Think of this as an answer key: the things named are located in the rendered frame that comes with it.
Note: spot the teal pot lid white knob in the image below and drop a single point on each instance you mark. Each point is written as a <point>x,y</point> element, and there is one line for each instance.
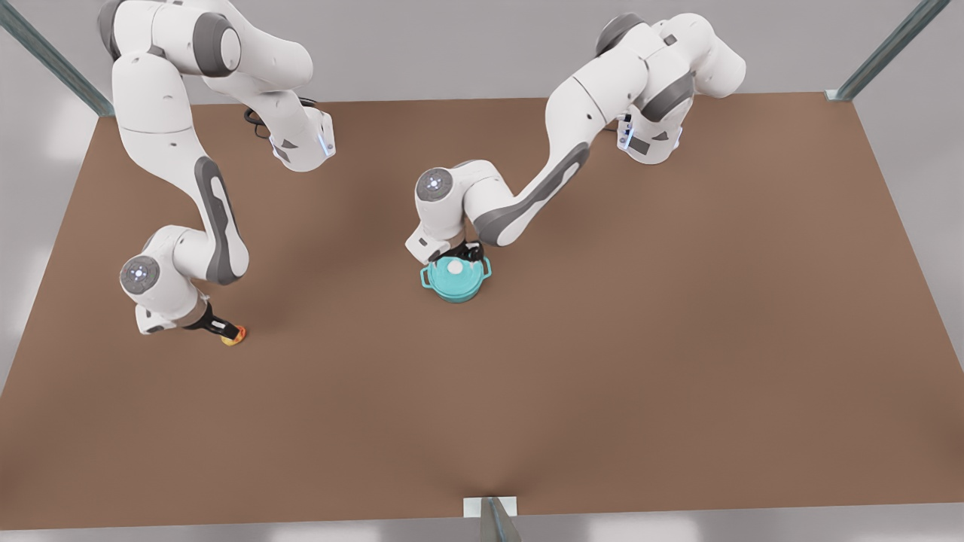
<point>455,269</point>

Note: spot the yellow orange potato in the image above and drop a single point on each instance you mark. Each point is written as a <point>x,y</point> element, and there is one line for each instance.
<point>233,339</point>

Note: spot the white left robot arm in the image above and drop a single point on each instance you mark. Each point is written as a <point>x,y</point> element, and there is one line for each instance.
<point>572,120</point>

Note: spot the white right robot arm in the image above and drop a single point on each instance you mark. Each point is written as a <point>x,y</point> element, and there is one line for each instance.
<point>160,113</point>

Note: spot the teal pot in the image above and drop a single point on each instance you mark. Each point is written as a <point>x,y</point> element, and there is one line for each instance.
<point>456,286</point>

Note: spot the silver frame post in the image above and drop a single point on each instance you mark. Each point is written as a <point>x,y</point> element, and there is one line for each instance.
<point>493,519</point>
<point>881,53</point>
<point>53,56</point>

